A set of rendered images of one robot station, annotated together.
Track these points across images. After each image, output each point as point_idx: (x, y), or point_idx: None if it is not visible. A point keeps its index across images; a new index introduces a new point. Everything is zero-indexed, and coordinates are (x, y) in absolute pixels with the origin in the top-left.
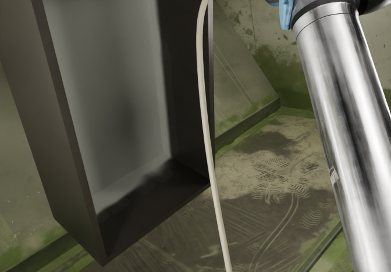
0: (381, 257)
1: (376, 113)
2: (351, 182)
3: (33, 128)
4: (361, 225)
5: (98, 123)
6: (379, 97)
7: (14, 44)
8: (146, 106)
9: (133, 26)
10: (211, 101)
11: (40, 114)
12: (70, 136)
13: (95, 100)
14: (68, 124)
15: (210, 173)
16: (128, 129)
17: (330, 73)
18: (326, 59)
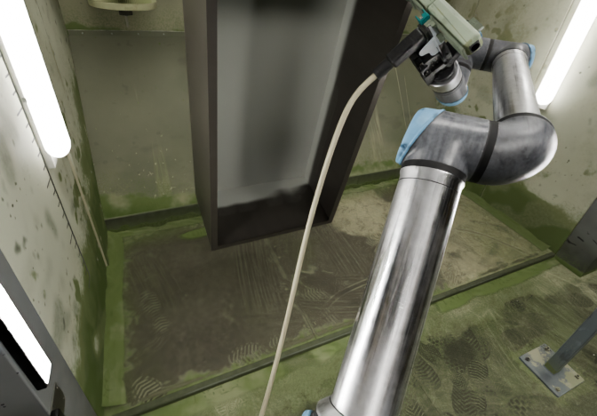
0: (348, 399)
1: (414, 289)
2: (362, 332)
3: (195, 127)
4: (350, 367)
5: (254, 135)
6: (426, 276)
7: (195, 60)
8: (302, 134)
9: (314, 63)
10: (352, 159)
11: (199, 122)
12: (211, 153)
13: (258, 116)
14: (212, 143)
15: (305, 234)
16: (279, 148)
17: (399, 234)
18: (402, 220)
